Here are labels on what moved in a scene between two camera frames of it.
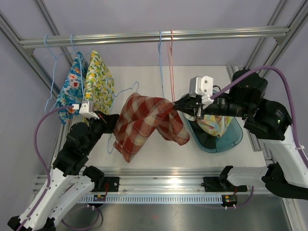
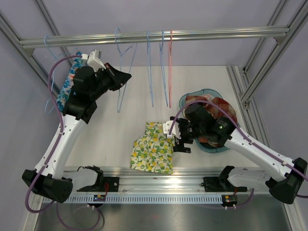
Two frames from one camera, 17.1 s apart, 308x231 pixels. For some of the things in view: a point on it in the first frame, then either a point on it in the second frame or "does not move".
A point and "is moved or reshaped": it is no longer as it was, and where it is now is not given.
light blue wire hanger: (109, 142) -> (149, 66)
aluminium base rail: (162, 179) does not move
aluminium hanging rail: (279, 34) does not move
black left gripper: (109, 122) -> (118, 78)
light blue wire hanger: (159, 50) -> (161, 50)
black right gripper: (190, 105) -> (179, 146)
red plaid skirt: (139, 117) is moved or reshaped
